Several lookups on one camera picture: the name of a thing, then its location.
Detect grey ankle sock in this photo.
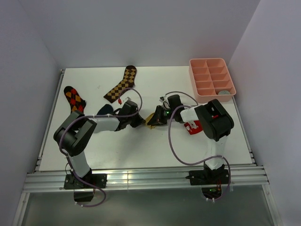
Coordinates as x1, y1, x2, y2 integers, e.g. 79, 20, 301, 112
218, 90, 231, 96

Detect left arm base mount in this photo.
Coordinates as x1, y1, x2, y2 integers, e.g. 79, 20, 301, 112
63, 173, 107, 204

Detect red santa sock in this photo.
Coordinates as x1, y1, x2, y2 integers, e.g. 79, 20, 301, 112
184, 121, 203, 135

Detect brown tan argyle sock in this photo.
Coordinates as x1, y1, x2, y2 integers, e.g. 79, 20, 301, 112
103, 65, 137, 103

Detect yellow ankle sock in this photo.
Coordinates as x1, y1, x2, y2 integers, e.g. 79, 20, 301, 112
145, 113, 156, 129

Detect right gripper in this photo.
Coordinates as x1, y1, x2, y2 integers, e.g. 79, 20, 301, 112
147, 105, 175, 126

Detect aluminium frame rail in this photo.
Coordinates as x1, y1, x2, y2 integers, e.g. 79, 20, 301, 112
22, 165, 269, 193

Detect dark navy ankle sock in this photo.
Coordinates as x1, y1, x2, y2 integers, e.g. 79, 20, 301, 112
96, 104, 114, 115

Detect red orange argyle sock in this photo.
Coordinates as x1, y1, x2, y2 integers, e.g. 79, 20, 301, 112
63, 86, 87, 113

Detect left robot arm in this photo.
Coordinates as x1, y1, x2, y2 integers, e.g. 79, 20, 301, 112
54, 100, 145, 188

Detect pink compartment tray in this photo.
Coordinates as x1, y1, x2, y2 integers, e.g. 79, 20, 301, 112
189, 58, 237, 103

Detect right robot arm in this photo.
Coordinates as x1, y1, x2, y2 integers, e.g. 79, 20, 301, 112
146, 94, 234, 184

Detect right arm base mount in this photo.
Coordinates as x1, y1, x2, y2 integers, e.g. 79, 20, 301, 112
185, 165, 230, 201

